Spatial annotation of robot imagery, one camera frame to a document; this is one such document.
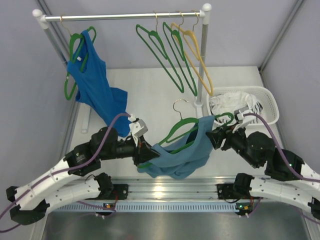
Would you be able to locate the light blue tank top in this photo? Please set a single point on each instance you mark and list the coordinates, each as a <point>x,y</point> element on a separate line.
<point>181,158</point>

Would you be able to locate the green hanger with blue top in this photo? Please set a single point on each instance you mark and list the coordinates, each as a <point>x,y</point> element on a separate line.
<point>72,50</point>

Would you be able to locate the white clothes in basket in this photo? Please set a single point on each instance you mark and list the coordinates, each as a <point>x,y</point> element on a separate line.
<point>233,97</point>

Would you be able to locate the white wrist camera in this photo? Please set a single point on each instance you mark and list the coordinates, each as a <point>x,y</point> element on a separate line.
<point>243,116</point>
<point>137,128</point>

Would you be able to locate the white plastic laundry basket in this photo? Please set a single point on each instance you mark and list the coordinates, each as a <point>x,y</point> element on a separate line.
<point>270,110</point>

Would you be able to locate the silver clothes rack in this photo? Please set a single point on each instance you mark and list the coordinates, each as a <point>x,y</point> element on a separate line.
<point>45,23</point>

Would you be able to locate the striped garment in basket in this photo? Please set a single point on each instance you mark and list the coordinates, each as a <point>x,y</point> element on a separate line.
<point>220,109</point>

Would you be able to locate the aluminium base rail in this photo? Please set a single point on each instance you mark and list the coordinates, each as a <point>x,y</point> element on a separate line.
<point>177,197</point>

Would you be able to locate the yellow hanger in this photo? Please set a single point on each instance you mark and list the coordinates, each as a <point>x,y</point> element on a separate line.
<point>191,41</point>

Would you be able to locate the royal blue tank top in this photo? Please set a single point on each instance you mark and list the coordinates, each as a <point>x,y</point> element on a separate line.
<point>90,75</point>

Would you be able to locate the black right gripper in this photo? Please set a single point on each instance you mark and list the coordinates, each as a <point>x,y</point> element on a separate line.
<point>216,137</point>

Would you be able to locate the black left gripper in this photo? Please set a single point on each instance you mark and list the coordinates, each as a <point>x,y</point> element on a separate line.
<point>137,153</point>

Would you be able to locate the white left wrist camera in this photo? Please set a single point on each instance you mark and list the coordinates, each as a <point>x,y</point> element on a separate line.
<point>137,128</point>

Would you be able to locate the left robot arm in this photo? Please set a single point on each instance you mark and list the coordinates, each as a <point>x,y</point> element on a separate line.
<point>69,180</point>

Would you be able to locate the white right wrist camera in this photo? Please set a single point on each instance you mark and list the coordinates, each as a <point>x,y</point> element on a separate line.
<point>243,116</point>

